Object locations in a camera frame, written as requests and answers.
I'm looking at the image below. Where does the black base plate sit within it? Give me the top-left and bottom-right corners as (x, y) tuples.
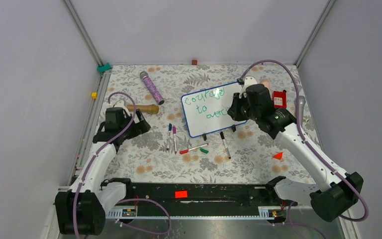
(107, 183), (290, 219)

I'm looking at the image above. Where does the pink toy microphone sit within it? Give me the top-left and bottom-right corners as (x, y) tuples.
(260, 78), (271, 89)

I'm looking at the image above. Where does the purple cable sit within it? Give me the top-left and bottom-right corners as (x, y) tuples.
(237, 59), (370, 239)
(72, 92), (172, 239)

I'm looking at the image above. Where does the purple whiteboard marker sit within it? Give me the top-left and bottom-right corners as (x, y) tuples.
(173, 126), (178, 154)

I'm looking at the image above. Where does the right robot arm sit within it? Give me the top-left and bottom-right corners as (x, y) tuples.
(228, 84), (364, 222)

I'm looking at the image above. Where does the purple glitter toy microphone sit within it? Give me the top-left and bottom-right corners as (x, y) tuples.
(140, 71), (165, 105)

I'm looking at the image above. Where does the red tape label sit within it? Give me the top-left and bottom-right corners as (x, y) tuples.
(174, 190), (188, 199)

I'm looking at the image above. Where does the teal corner block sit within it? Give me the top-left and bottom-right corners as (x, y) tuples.
(97, 63), (112, 74)

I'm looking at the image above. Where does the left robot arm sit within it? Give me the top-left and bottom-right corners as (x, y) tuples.
(54, 107), (151, 236)

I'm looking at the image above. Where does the red whiteboard marker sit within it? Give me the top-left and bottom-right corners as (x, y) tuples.
(180, 143), (209, 154)

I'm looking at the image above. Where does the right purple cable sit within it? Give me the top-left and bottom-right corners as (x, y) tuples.
(237, 59), (370, 239)

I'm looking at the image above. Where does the green marker cap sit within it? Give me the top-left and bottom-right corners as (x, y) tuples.
(200, 148), (209, 154)

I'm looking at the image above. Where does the tan toy microphone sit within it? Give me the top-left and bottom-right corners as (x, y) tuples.
(126, 105), (159, 115)

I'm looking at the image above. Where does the red box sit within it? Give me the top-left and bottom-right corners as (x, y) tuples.
(272, 90), (287, 109)

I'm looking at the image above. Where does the blue framed whiteboard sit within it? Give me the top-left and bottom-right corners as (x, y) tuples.
(181, 83), (246, 138)

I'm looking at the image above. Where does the black whiteboard marker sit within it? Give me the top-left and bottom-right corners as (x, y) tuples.
(220, 131), (231, 159)

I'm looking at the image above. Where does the blue whiteboard marker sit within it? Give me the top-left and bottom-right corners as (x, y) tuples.
(166, 123), (173, 151)

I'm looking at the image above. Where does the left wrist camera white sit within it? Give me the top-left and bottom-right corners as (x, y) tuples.
(113, 100), (128, 110)

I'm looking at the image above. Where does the floral table mat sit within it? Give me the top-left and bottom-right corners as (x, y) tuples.
(98, 65), (313, 184)

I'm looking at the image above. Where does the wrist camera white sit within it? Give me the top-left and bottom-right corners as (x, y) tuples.
(237, 76), (258, 98)
(113, 100), (128, 110)

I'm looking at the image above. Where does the red triangular block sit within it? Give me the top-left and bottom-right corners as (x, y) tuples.
(273, 152), (283, 160)

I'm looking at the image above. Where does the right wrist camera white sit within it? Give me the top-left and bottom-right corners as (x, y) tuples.
(237, 76), (258, 98)

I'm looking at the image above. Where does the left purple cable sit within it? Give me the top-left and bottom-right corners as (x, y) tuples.
(72, 92), (172, 239)

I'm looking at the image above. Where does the silver toy microphone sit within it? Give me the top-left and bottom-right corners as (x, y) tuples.
(295, 95), (306, 121)

